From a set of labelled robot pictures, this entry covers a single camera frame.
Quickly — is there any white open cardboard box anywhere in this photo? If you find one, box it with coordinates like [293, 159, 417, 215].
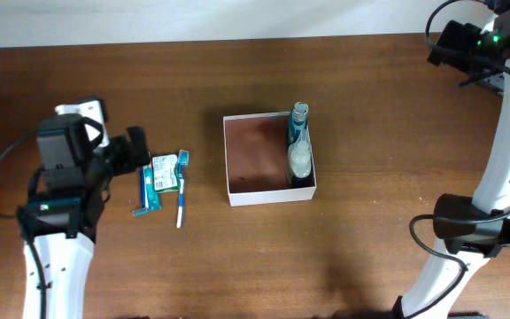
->
[223, 112, 317, 206]

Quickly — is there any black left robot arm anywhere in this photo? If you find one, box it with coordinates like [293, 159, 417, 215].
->
[16, 113, 150, 318]

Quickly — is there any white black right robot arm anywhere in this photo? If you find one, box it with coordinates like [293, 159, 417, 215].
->
[390, 1, 510, 318]

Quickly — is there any black left camera cable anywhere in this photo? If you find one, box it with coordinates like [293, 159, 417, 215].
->
[0, 115, 105, 319]

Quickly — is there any teal mouthwash bottle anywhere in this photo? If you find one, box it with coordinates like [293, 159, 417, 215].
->
[286, 102, 309, 148]

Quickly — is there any green white toothpaste tube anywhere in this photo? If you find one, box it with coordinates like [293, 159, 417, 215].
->
[143, 165, 161, 211]

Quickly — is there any clear pump soap bottle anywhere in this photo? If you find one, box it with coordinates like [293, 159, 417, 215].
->
[286, 141, 312, 188]

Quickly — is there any blue white toothbrush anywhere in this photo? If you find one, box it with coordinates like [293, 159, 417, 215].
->
[176, 150, 189, 229]

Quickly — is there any green Dettol soap pack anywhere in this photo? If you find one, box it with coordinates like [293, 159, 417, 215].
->
[151, 154, 180, 193]

